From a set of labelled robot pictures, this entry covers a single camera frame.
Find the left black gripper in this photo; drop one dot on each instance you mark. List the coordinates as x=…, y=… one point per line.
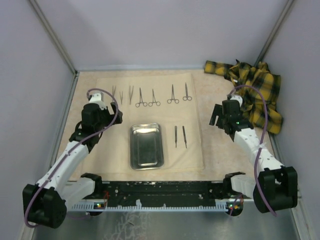
x=106, y=111

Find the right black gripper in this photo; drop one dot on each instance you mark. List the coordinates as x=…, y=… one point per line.
x=217, y=111

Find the short steel tweezers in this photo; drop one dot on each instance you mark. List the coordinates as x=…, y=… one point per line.
x=121, y=95

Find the steel surgical scissors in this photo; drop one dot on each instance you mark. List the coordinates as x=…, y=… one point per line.
x=187, y=97

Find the long steel tweezers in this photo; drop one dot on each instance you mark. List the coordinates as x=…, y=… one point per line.
x=131, y=91

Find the steel scalpel handle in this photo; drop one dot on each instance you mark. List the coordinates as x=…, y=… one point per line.
x=184, y=136
x=175, y=135

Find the steel clamp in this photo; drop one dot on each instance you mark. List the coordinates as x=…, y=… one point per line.
x=141, y=102

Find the steel instrument tray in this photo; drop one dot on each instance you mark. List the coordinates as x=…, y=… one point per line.
x=146, y=147

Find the beige cloth wrap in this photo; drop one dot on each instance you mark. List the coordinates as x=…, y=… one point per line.
x=112, y=154

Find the steel hemostat forceps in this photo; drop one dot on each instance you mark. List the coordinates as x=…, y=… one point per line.
x=154, y=102

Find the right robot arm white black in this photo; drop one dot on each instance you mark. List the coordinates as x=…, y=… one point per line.
x=265, y=165

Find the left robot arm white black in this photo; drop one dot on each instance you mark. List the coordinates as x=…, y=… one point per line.
x=47, y=202

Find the yellow plaid shirt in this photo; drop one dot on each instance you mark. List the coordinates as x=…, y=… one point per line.
x=258, y=82

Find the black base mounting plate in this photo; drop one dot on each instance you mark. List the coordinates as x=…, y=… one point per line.
x=162, y=193

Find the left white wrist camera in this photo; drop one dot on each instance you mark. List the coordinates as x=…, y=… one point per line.
x=98, y=98

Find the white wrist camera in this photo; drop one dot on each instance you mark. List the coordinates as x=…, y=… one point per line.
x=236, y=97
x=98, y=98

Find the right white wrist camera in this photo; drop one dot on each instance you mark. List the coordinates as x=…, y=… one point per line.
x=236, y=97

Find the aluminium front rail frame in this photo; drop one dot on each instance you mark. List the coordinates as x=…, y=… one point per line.
x=271, y=191

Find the left aluminium corner post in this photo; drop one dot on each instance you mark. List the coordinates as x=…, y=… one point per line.
x=57, y=43

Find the aluminium corner post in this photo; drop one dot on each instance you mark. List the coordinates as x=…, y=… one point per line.
x=57, y=43
x=274, y=31

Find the right aluminium corner post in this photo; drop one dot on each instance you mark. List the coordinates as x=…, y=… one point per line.
x=274, y=31

